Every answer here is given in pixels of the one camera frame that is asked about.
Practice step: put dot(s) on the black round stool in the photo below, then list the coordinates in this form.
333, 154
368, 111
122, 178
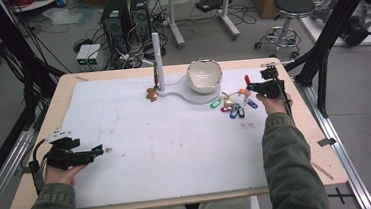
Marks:
293, 7

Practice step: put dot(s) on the person's left hand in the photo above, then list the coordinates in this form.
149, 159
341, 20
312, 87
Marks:
62, 176

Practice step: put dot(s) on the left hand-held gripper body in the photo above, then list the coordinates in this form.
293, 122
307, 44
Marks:
65, 155

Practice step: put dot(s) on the large black computer tower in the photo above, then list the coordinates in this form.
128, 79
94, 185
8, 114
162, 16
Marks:
115, 23

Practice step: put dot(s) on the slim black computer tower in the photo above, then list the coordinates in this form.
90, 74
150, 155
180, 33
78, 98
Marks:
140, 16

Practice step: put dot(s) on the grey tape piece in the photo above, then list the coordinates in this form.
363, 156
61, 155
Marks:
327, 142

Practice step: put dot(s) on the flat black device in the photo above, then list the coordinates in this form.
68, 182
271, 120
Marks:
210, 3

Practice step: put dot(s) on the black metal frame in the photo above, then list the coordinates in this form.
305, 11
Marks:
334, 22

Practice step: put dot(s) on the white eggshell-shaped bowl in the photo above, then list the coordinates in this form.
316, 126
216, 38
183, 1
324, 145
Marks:
203, 78

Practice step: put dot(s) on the aluminium rail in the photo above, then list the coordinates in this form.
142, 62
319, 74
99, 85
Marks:
5, 172
341, 152

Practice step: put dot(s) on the white power supply box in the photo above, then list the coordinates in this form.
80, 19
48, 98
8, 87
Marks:
82, 57
95, 56

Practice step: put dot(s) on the white-legged desk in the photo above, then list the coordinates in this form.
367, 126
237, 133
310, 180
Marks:
175, 21

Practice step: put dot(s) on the white table mat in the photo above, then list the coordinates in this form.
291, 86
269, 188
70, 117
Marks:
160, 146

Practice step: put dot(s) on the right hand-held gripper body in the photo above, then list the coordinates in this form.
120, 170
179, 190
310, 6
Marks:
272, 87

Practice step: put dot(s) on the white stand with hooks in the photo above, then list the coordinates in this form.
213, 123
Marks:
186, 92

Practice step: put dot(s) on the white platform with equipment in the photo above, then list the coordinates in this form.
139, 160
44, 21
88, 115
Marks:
368, 33

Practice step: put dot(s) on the person's right hand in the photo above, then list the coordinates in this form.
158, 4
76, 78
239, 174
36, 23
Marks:
274, 106

